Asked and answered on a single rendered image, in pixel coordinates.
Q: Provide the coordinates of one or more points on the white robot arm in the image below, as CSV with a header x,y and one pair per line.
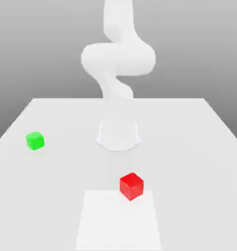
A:
x,y
118,58

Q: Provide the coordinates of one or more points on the small red cube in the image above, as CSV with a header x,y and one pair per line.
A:
x,y
131,186

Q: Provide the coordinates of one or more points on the small green cube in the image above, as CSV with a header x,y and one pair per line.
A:
x,y
35,140

